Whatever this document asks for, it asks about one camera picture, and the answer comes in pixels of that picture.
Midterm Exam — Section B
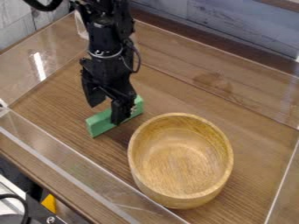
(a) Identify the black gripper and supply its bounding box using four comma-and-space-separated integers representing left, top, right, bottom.
78, 55, 136, 125

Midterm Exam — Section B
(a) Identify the green rectangular block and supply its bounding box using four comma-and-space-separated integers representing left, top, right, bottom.
85, 95, 144, 138

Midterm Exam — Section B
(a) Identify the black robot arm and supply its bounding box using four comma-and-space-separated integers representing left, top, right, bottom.
70, 0, 141, 124

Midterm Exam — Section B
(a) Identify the brown wooden bowl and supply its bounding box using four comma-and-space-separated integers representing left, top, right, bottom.
126, 113, 233, 209

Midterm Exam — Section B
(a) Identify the yellow label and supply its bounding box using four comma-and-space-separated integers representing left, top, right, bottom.
41, 194, 57, 213

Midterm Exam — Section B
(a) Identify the black device with screw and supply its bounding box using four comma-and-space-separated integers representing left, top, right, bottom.
24, 198, 68, 224

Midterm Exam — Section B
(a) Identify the black cable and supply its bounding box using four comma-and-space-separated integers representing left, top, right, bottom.
0, 193, 30, 224

